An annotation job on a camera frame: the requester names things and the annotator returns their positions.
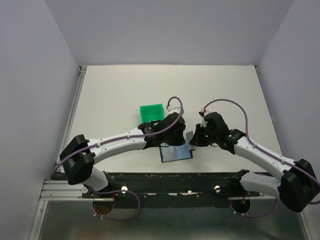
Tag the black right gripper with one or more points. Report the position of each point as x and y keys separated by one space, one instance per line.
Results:
x=196 y=140

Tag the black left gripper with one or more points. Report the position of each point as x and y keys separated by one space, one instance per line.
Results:
x=180 y=140

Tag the blue leather card holder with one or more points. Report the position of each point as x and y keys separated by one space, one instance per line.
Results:
x=182 y=152

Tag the green plastic bin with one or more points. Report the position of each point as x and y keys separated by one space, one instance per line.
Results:
x=151 y=113

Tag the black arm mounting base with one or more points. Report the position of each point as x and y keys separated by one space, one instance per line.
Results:
x=170 y=190

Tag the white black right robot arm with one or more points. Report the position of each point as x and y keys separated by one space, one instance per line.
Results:
x=292 y=182

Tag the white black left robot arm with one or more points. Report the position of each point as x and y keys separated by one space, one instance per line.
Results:
x=81 y=154

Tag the aluminium table edge rail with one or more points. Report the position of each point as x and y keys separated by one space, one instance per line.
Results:
x=73 y=108

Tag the aluminium front frame rail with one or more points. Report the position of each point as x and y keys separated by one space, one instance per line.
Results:
x=52 y=190

